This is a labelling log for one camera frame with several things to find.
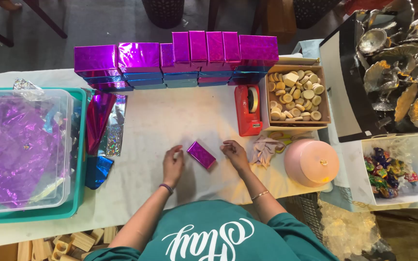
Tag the magenta foil wrapping sheet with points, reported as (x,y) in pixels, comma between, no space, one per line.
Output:
(98,119)

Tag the white open carton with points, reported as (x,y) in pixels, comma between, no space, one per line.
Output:
(352,170)

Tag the brown wooden stool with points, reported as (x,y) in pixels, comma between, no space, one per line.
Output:
(278,20)

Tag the crumpled pale pink cloth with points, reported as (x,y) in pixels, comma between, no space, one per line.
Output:
(263,152)

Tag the teal plastic tray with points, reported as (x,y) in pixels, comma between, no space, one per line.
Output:
(81,152)

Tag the person's right hand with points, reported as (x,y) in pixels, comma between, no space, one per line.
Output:
(237,155)

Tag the heap of wooden blocks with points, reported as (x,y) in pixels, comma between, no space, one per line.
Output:
(67,244)

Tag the silver holographic foil sheet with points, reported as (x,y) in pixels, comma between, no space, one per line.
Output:
(116,130)

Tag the dark patterned round basket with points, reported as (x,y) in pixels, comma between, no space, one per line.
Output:
(312,12)
(163,12)

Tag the blue foil wrapping sheet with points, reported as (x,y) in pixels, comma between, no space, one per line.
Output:
(96,172)

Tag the dark wooden chair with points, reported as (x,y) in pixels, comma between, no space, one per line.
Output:
(45,18)

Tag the person's left hand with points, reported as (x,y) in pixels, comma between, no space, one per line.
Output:
(173,167)

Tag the person's left fingers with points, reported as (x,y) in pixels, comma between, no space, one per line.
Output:
(174,150)

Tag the open cardboard box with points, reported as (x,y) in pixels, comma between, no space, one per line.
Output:
(326,108)

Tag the gold bangle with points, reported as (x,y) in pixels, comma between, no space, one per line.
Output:
(259,195)

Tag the clear plastic storage container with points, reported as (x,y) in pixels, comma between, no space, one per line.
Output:
(24,152)

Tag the small purple foil-wrapped box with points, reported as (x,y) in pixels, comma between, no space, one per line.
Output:
(201,154)

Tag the clear crumpled plastic bag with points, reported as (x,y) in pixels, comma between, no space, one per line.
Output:
(347,228)

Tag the purple foil wrapping sheets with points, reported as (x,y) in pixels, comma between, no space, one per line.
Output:
(20,145)

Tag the pink round lidded container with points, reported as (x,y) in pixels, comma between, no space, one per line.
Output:
(310,163)

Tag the black tray of metal ornaments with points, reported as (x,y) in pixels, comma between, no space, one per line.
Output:
(394,65)

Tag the stack of purple and blue wrapped boxes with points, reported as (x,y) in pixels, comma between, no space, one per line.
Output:
(180,60)

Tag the red tape dispenser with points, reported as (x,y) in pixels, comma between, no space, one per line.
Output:
(246,116)

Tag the purple wrist band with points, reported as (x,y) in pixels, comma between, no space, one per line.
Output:
(167,187)

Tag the person's right fingers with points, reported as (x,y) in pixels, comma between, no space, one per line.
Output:
(228,146)

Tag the person's teal printed shirt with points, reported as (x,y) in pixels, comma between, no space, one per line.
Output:
(230,232)

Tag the heap of colourful painted figurines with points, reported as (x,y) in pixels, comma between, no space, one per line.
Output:
(385,174)

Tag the crumpled silver foil scrap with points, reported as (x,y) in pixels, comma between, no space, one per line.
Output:
(25,84)

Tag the heap of round wooden pieces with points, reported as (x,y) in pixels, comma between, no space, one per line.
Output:
(296,95)

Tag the white table cloth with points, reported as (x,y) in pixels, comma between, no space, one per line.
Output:
(151,119)

